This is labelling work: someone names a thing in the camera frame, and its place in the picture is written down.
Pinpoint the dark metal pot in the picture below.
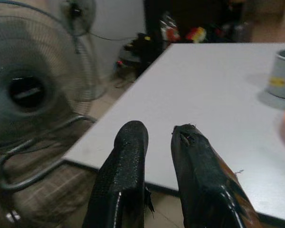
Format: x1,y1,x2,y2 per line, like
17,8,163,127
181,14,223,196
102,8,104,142
222,20,254,43

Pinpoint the grey mug with yellow label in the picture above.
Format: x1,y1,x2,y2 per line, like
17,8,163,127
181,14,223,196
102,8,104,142
266,48,285,100

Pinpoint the large grey floor fan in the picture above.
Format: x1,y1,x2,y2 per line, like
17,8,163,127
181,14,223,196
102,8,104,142
0,0,107,228

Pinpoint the black bag with yellow tag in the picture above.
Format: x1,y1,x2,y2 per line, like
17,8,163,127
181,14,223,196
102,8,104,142
118,32,162,72

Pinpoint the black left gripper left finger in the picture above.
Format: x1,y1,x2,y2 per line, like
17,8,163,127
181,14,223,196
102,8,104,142
82,120,155,228

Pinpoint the red and yellow packet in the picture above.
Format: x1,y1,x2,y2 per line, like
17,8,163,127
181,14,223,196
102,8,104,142
185,26,207,44

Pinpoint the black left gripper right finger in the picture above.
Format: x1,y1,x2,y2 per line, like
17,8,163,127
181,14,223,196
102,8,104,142
171,123,263,228

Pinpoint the small standing fan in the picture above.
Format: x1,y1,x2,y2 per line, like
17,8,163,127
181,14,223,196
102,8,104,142
59,0,97,54

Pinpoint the black power cable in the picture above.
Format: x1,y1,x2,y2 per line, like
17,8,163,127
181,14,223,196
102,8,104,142
88,30,140,41

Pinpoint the red and white snack packet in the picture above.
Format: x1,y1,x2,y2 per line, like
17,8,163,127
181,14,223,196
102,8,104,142
159,13,181,43

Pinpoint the dark wooden cabinet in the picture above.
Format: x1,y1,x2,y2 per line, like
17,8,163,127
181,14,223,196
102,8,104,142
143,0,245,43

